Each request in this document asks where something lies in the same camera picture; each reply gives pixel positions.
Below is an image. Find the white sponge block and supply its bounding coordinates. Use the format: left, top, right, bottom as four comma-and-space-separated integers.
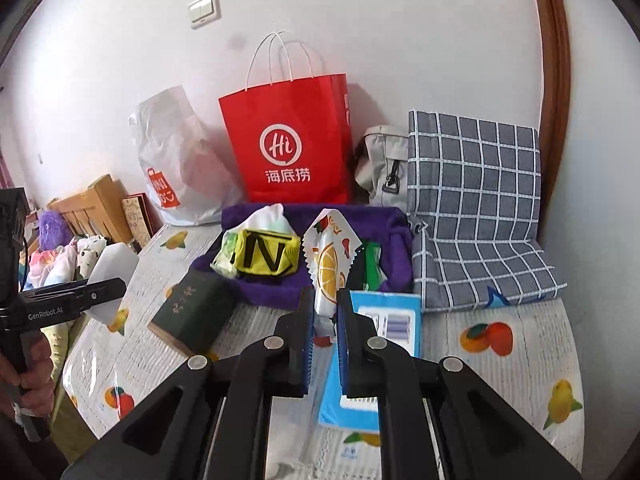
86, 243, 139, 325

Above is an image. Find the green tissue pack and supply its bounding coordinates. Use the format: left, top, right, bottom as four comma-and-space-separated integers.
210, 228, 239, 280

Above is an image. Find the yellow black pouch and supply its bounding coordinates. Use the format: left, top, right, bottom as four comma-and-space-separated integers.
234, 229, 302, 278

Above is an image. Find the fruit print sachet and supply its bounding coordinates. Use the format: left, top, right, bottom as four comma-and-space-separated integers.
302, 208, 362, 338

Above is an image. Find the white glove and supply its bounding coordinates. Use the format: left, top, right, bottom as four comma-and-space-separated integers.
233, 204, 293, 234

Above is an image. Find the person left hand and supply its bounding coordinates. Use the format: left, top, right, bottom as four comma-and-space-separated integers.
0, 333, 54, 417

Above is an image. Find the purple plush toy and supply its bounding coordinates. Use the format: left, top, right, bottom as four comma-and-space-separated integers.
38, 209, 73, 250

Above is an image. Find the wooden headboard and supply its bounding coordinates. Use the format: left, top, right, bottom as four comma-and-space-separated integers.
47, 174, 132, 243

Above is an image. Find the patterned book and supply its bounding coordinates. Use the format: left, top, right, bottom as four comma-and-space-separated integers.
122, 193, 162, 249

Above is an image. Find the dark green tea tin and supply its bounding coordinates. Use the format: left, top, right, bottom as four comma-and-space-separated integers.
148, 269, 238, 358

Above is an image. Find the blue tissue pack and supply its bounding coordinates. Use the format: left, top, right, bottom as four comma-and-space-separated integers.
318, 289, 421, 434

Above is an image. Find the white Miniso plastic bag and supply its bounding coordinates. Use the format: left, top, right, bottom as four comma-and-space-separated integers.
128, 86, 242, 226

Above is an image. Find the purple towel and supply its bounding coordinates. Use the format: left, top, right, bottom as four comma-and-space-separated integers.
190, 204, 413, 311

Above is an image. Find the grey checkered fabric cushion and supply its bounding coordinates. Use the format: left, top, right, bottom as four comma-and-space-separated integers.
407, 110, 566, 312

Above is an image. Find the red paper shopping bag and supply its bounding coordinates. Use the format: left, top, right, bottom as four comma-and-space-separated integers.
218, 30, 355, 206

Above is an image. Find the beige grey backpack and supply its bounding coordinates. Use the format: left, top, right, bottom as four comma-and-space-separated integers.
355, 125, 409, 211

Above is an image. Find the white wall switch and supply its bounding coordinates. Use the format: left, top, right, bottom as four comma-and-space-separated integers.
188, 0, 221, 29

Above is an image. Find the brown wooden door frame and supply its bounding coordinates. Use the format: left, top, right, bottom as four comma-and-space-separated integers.
536, 0, 572, 218

